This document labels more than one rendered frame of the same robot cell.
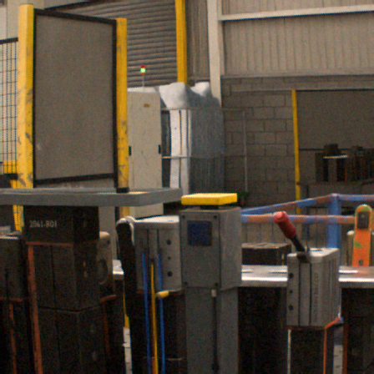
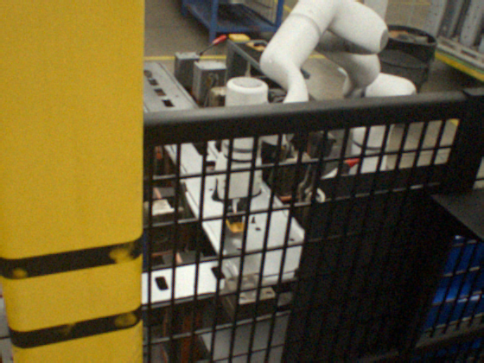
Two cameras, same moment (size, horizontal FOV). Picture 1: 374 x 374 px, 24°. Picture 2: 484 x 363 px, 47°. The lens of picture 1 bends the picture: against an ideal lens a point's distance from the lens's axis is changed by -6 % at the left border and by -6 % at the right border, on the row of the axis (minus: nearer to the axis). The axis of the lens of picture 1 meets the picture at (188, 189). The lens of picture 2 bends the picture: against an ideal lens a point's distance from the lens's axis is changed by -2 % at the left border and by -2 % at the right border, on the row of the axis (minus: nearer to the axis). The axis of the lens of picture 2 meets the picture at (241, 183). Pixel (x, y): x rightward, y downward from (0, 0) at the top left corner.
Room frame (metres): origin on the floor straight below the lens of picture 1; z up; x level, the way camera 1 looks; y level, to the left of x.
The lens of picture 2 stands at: (2.97, 1.33, 1.75)
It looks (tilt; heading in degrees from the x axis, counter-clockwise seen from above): 30 degrees down; 218
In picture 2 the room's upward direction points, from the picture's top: 6 degrees clockwise
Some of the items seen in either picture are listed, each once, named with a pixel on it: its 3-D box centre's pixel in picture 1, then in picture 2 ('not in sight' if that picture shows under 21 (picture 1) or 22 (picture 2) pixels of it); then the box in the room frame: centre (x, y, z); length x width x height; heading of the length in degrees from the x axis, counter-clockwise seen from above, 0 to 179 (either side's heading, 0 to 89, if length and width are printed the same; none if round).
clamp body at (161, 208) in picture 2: not in sight; (161, 264); (2.23, 0.53, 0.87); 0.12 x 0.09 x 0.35; 153
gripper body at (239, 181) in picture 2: not in sight; (238, 172); (2.11, 0.65, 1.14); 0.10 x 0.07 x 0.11; 153
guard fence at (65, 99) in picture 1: (75, 187); not in sight; (5.10, 0.62, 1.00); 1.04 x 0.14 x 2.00; 149
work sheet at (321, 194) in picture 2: not in sight; (374, 276); (2.41, 1.12, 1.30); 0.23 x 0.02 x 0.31; 153
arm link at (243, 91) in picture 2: not in sight; (246, 112); (2.11, 0.65, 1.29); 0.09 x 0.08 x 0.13; 98
